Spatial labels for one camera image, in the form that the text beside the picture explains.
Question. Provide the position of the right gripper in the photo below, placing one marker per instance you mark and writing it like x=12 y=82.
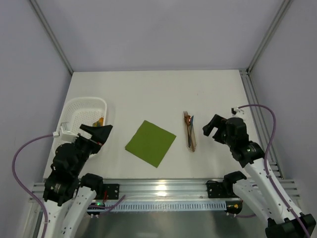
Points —
x=219 y=130

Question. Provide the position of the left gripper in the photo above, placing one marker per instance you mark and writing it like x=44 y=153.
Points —
x=89 y=140

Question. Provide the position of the copper fork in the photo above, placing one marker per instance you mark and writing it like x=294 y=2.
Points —
x=187 y=121

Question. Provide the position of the green paper napkin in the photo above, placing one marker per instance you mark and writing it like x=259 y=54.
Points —
x=150 y=143

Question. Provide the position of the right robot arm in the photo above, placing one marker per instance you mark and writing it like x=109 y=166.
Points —
x=263 y=193

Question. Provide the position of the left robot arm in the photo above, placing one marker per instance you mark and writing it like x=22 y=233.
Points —
x=67 y=196

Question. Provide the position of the green card in basket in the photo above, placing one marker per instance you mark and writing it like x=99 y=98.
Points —
x=99 y=122

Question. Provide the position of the beige utensil holder tray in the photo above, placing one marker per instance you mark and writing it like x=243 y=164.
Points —
x=193 y=147

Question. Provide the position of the white perforated plastic basket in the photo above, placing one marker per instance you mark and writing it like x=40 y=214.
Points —
x=78 y=111

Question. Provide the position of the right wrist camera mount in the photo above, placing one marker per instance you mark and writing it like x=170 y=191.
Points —
x=237 y=113

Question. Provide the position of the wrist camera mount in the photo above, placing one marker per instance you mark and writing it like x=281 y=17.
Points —
x=237 y=113
x=64 y=133

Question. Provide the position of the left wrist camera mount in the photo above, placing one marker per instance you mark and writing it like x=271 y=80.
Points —
x=64 y=133

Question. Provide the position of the right aluminium side rail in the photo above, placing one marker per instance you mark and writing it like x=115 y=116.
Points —
x=260 y=124

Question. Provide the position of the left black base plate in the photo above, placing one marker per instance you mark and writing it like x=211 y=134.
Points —
x=110 y=191

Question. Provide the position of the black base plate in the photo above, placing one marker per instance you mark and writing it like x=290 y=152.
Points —
x=215 y=189
x=110 y=191

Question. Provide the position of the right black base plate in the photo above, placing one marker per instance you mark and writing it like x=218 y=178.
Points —
x=215 y=189

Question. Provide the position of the aluminium front rail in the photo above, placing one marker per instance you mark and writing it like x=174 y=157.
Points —
x=162 y=189

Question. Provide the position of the white slotted cable duct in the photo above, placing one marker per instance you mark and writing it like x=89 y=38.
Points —
x=164 y=206

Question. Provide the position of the right corner frame post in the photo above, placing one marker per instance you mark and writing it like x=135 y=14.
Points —
x=279 y=16

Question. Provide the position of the corner frame post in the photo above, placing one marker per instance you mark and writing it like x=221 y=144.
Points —
x=47 y=28
x=279 y=16

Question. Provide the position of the left corner frame post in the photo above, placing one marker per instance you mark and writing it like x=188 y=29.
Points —
x=47 y=28

